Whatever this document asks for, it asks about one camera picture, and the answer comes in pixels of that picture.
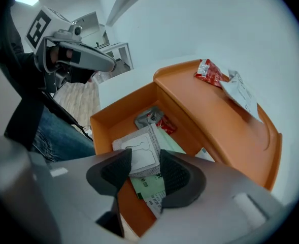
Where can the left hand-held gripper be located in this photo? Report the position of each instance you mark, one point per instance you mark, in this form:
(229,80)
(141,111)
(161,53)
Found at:
(45,24)

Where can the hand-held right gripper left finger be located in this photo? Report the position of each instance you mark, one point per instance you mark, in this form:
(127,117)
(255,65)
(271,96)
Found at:
(83,171)

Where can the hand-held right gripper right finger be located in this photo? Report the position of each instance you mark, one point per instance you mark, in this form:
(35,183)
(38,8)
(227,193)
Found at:
(215,199)

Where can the white printed leaflet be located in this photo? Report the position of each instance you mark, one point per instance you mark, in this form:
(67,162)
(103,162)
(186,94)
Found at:
(205,155)
(240,93)

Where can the white square packet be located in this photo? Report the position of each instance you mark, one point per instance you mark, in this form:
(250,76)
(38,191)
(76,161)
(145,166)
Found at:
(141,151)

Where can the green packet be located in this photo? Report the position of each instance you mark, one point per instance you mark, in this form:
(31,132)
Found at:
(149,184)

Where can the grey and red packet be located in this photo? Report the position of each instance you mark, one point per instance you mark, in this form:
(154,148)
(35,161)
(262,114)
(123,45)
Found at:
(148,117)

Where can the orange storage box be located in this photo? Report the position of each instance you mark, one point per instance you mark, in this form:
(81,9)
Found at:
(215,116)

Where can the person's left forearm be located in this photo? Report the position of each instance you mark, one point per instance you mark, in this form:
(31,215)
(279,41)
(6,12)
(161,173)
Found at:
(17,60)

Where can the person's left hand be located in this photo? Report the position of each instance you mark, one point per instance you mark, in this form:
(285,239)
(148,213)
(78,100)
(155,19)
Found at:
(55,56)

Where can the white side table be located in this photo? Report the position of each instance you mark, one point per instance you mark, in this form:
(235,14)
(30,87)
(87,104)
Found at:
(118,46)

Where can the person's blue jeans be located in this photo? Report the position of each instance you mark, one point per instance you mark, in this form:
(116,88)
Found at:
(63,141)

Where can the person's black jacket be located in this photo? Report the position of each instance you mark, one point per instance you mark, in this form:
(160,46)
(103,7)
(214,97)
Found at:
(22,121)

